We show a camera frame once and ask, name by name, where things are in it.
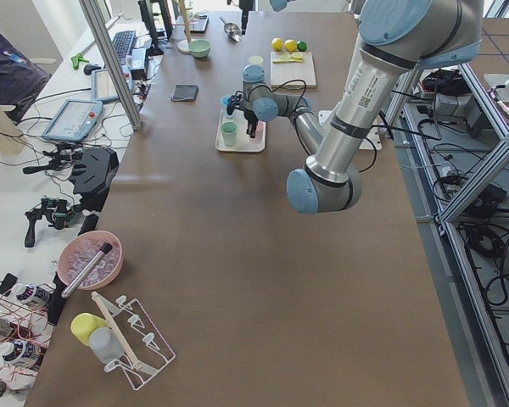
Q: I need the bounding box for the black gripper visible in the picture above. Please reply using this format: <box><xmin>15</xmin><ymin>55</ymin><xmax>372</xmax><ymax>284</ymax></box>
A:
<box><xmin>228</xmin><ymin>91</ymin><xmax>259</xmax><ymax>138</ymax></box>
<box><xmin>238</xmin><ymin>0</ymin><xmax>255</xmax><ymax>35</ymax></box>

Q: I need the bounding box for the green plastic cup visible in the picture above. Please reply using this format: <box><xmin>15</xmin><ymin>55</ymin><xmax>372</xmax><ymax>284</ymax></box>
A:
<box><xmin>221</xmin><ymin>121</ymin><xmax>238</xmax><ymax>147</ymax></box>

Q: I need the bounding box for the blue plastic cup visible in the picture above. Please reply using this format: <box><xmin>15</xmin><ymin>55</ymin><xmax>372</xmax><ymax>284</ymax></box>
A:
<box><xmin>221</xmin><ymin>95</ymin><xmax>234</xmax><ymax>119</ymax></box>

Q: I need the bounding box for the cream yellow plastic cup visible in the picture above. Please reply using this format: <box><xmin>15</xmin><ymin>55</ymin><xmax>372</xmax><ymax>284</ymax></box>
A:
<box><xmin>249</xmin><ymin>55</ymin><xmax>264</xmax><ymax>67</ymax></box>

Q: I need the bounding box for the pink plastic cup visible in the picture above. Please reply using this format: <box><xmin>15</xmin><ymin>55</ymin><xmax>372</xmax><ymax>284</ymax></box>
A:
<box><xmin>255</xmin><ymin>121</ymin><xmax>266</xmax><ymax>141</ymax></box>

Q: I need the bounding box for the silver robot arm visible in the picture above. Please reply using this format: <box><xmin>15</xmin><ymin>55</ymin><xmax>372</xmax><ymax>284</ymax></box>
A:
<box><xmin>238</xmin><ymin>0</ymin><xmax>290</xmax><ymax>35</ymax></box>
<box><xmin>227</xmin><ymin>0</ymin><xmax>484</xmax><ymax>215</ymax></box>

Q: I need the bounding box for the cream rabbit serving tray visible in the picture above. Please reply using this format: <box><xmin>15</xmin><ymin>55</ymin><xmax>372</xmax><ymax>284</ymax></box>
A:
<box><xmin>215</xmin><ymin>110</ymin><xmax>266</xmax><ymax>153</ymax></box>

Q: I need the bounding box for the metal ice scoop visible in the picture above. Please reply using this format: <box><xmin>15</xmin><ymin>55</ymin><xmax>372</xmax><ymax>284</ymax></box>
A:
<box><xmin>220</xmin><ymin>16</ymin><xmax>243</xmax><ymax>42</ymax></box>

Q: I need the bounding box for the whole yellow lemon lower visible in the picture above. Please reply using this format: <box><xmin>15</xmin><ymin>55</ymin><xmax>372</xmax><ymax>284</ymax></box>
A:
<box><xmin>271</xmin><ymin>37</ymin><xmax>283</xmax><ymax>52</ymax></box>

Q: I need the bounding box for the whole yellow lemon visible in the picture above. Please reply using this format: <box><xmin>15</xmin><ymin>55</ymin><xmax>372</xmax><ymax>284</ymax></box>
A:
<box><xmin>283</xmin><ymin>39</ymin><xmax>297</xmax><ymax>53</ymax></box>
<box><xmin>271</xmin><ymin>37</ymin><xmax>283</xmax><ymax>52</ymax></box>

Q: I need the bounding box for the whole yellow lemon upper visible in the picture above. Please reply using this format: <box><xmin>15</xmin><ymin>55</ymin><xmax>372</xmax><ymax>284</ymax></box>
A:
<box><xmin>283</xmin><ymin>39</ymin><xmax>297</xmax><ymax>53</ymax></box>

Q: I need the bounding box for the green ceramic bowl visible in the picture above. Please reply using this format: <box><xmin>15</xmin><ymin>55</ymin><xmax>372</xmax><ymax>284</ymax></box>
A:
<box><xmin>188</xmin><ymin>39</ymin><xmax>211</xmax><ymax>59</ymax></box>

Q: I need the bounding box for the bamboo cutting board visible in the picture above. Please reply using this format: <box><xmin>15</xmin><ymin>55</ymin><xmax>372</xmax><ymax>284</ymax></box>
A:
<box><xmin>270</xmin><ymin>51</ymin><xmax>317</xmax><ymax>89</ymax></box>

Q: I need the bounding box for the yellow plastic knife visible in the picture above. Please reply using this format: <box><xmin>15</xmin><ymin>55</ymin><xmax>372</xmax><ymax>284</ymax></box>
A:
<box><xmin>271</xmin><ymin>59</ymin><xmax>304</xmax><ymax>64</ymax></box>

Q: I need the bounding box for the green lime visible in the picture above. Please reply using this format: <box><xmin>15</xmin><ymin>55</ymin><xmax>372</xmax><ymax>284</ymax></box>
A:
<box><xmin>297</xmin><ymin>41</ymin><xmax>308</xmax><ymax>52</ymax></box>

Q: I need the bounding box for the wooden mug tree stand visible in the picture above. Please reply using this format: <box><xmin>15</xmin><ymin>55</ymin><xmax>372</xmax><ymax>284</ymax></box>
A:
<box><xmin>176</xmin><ymin>0</ymin><xmax>199</xmax><ymax>54</ymax></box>

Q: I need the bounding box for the folded grey cloth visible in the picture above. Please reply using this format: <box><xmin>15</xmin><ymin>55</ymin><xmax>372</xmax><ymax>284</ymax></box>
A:
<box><xmin>171</xmin><ymin>84</ymin><xmax>199</xmax><ymax>102</ymax></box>

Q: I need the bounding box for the black keyboard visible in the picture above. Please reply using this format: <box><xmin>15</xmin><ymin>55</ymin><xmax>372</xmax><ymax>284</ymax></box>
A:
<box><xmin>112</xmin><ymin>31</ymin><xmax>137</xmax><ymax>65</ymax></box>

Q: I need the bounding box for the teach pendant tablet far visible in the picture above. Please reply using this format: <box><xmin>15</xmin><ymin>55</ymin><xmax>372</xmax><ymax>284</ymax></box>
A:
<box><xmin>91</xmin><ymin>65</ymin><xmax>134</xmax><ymax>103</ymax></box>

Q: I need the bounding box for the teach pendant tablet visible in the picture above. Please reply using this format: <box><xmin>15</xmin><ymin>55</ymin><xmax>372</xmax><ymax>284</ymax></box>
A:
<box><xmin>91</xmin><ymin>65</ymin><xmax>134</xmax><ymax>103</ymax></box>
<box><xmin>41</xmin><ymin>99</ymin><xmax>103</xmax><ymax>142</ymax></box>

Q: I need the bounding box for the teach pendant tablet near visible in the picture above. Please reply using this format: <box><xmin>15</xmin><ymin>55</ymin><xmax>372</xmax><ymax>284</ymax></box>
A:
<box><xmin>41</xmin><ymin>99</ymin><xmax>103</xmax><ymax>142</ymax></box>

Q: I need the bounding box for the metal muddler in bowl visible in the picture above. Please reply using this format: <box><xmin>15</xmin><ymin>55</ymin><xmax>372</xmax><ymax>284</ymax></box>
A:
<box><xmin>61</xmin><ymin>243</ymin><xmax>113</xmax><ymax>298</ymax></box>

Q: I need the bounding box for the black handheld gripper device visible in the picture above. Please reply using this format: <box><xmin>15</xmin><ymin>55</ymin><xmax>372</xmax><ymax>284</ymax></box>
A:
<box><xmin>24</xmin><ymin>196</ymin><xmax>82</xmax><ymax>248</ymax></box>

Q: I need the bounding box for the pink bowl with ice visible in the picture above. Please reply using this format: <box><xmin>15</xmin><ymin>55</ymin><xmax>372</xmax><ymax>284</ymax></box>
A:
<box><xmin>57</xmin><ymin>230</ymin><xmax>125</xmax><ymax>292</ymax></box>

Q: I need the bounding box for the yellow cup on rack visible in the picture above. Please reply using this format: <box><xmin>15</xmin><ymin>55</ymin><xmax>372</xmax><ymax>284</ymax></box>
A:
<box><xmin>70</xmin><ymin>313</ymin><xmax>108</xmax><ymax>346</ymax></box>

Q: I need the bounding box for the grey cup on rack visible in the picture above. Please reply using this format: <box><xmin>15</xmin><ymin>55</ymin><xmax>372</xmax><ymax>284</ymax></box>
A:
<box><xmin>88</xmin><ymin>327</ymin><xmax>125</xmax><ymax>364</ymax></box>

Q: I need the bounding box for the aluminium frame post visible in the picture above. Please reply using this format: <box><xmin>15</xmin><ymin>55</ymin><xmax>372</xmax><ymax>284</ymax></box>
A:
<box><xmin>79</xmin><ymin>0</ymin><xmax>142</xmax><ymax>131</ymax></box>

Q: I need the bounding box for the white wire cup rack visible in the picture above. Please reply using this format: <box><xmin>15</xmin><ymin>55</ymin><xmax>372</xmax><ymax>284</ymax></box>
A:
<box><xmin>91</xmin><ymin>291</ymin><xmax>176</xmax><ymax>391</ymax></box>

